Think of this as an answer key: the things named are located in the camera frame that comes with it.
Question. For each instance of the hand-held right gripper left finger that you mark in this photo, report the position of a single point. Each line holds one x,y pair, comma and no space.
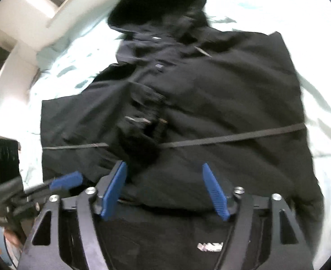
114,190

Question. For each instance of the black hooded jacket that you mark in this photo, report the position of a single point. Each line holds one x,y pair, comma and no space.
182,123

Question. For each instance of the white bed frame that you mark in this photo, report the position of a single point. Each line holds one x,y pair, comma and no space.
22,45

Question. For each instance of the light green bed sheet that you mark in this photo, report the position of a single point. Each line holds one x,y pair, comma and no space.
300,17

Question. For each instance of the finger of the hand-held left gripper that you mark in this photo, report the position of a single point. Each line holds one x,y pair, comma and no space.
67,180

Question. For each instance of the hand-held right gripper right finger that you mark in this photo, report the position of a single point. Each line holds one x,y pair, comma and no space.
214,189

